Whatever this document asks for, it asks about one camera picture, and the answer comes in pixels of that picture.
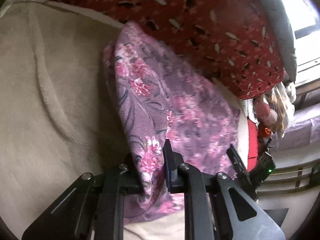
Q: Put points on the plain red cloth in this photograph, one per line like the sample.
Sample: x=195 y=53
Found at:
x=253 y=140

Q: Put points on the red patterned blanket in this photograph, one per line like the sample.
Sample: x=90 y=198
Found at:
x=205 y=25

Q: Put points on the grey cloth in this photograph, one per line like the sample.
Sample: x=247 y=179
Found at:
x=280 y=25

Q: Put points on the long-haired doll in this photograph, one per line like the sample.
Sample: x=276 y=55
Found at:
x=270 y=110

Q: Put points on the window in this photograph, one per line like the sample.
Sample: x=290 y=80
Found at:
x=303 y=7

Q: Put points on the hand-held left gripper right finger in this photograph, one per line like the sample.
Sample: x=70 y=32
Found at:
x=172 y=170

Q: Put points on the wooden slatted frame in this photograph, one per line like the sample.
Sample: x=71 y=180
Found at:
x=290 y=177

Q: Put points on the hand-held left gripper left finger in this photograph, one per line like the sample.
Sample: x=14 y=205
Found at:
x=112 y=182

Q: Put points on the purple floral shirt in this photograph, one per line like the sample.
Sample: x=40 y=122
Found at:
x=160 y=105

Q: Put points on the beige fleece blanket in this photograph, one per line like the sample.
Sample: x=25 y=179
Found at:
x=55 y=92

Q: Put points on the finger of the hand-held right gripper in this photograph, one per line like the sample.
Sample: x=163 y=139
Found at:
x=238 y=165

